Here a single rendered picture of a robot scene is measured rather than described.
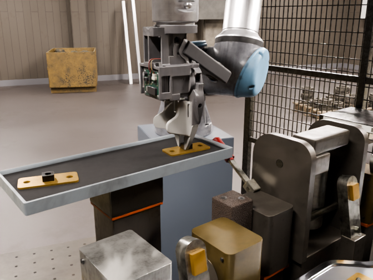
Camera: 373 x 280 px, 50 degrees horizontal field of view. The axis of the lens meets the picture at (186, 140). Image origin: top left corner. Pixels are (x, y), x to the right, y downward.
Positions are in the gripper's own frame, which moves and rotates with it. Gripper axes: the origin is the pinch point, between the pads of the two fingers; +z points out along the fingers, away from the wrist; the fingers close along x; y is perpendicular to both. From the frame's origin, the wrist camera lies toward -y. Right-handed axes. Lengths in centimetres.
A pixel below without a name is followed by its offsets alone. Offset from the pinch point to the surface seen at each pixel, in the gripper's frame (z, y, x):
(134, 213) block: 9.4, 12.5, 4.0
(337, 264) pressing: 17.6, -14.8, 23.4
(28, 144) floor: 118, -40, -401
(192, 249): 8.0, 11.4, 19.9
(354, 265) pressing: 17.6, -17.0, 25.1
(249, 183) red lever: 8.4, -9.9, 6.3
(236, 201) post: 7.9, -2.2, 12.0
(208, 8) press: -31, -355, -506
